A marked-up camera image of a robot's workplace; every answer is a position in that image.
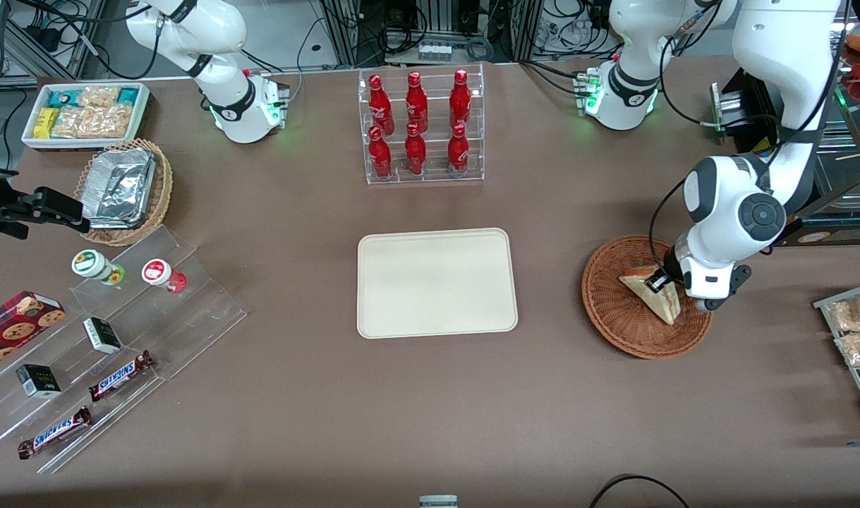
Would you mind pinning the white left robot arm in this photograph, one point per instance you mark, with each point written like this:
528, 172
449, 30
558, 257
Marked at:
782, 70

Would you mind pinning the brown round wicker basket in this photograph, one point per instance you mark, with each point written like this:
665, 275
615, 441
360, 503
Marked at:
613, 310

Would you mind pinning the red lid white cup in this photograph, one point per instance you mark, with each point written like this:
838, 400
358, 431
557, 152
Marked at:
158, 273

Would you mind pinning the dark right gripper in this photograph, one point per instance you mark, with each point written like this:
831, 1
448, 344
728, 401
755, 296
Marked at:
19, 207

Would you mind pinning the white power strip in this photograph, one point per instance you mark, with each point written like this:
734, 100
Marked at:
434, 52

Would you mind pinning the red cookie box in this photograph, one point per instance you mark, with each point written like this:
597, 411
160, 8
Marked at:
13, 328

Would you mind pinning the white rectangular snack bin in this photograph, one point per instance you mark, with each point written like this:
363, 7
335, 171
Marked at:
142, 113

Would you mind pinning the large clear cracker bag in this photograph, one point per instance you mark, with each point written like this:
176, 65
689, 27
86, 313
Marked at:
94, 121

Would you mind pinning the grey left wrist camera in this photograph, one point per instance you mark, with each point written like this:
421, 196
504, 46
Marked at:
739, 279

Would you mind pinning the yellow snack packet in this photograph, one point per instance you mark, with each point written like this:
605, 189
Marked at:
45, 123

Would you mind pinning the beige rectangular tray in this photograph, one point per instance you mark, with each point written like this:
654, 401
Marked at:
437, 282

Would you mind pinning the clear acrylic bottle rack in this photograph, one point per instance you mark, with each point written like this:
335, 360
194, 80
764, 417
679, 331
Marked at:
362, 127

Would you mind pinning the red cola bottle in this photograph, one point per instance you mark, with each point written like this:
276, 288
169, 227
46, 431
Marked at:
380, 155
415, 152
460, 102
458, 152
379, 106
416, 104

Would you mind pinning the silver foil container stack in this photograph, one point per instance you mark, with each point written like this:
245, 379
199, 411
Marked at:
119, 187

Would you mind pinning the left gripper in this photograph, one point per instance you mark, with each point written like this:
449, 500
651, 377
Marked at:
667, 275

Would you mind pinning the triangular sandwich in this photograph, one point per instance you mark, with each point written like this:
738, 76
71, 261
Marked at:
664, 305

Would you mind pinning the steel warmer pan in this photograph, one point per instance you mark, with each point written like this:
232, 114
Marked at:
853, 166

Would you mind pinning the tan wicker basket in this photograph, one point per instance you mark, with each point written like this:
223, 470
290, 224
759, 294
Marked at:
163, 183

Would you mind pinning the teal snack packet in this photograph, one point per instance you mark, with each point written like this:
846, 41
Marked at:
128, 96
63, 97

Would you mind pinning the small black box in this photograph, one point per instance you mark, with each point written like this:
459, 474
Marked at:
102, 335
38, 381

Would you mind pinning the small clear cracker bag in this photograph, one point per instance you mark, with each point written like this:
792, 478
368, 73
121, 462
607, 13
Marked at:
99, 96

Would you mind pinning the green lid white cup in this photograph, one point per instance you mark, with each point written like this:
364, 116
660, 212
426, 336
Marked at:
91, 264

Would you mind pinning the clear acrylic stepped shelf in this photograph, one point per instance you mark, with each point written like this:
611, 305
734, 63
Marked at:
204, 310

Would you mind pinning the small grey device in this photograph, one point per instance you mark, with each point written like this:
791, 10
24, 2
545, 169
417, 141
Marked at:
438, 502

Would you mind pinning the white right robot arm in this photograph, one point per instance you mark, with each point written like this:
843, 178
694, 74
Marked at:
218, 28

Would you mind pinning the Snickers chocolate bar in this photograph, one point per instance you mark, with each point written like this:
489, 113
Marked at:
119, 376
54, 433

